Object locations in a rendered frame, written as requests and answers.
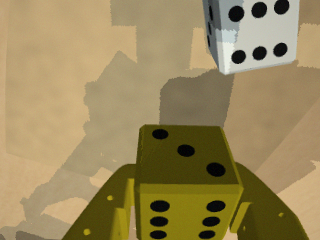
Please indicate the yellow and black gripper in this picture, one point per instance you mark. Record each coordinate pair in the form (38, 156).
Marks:
(259, 215)

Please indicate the yellow die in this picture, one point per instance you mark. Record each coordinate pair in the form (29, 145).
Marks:
(186, 184)

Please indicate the white die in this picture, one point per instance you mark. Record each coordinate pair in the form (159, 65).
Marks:
(245, 35)

